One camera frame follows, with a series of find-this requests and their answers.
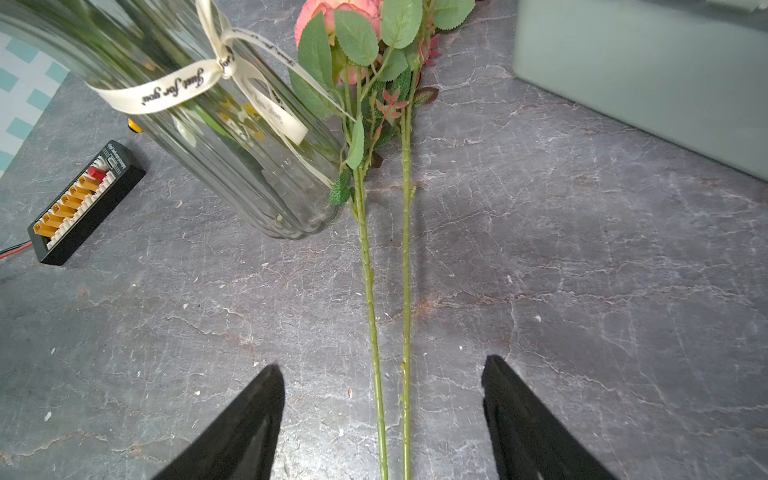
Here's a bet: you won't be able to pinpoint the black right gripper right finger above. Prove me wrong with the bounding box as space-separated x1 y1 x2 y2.
481 355 615 480

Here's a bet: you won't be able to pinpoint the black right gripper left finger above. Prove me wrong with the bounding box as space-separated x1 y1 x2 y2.
155 364 285 479

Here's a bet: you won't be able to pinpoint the pink orange peony stem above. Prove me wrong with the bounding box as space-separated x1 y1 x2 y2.
382 0 475 479
287 0 433 480

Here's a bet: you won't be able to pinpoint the clear glass ribbed vase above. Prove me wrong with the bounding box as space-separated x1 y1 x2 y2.
1 1 341 239

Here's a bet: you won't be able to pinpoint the black parallel charging board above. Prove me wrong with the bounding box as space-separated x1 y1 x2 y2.
28 140 146 266

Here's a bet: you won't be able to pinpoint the yellow black pliers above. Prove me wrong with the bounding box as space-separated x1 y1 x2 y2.
128 119 143 134

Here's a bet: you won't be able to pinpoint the green translucent storage box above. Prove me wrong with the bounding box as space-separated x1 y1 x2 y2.
513 1 767 179

